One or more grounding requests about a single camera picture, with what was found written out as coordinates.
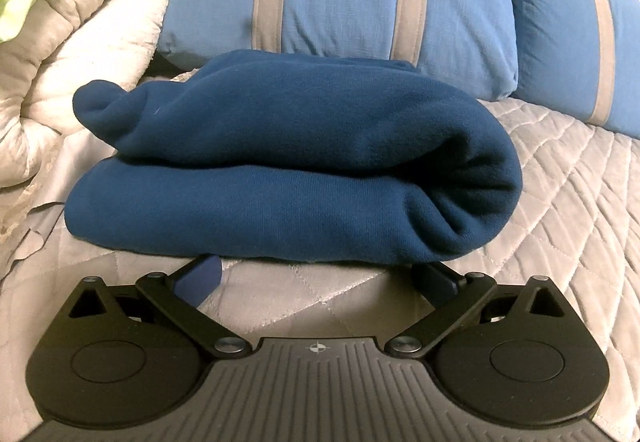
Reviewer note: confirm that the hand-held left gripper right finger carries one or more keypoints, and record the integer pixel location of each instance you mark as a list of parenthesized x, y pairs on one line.
[(432, 284)]

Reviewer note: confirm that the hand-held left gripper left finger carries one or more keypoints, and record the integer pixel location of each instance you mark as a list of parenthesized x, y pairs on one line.
[(197, 282)]

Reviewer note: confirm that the blue sweatshirt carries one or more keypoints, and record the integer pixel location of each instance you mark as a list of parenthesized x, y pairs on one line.
[(300, 147)]

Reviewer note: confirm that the grey quilted bedspread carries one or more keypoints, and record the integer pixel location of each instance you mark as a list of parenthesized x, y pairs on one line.
[(575, 222)]

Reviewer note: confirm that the plain grey cloth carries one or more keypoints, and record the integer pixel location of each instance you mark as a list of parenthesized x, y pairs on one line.
[(35, 232)]

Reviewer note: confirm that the white quilted comforter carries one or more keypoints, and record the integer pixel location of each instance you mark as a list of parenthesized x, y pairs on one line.
[(90, 62)]

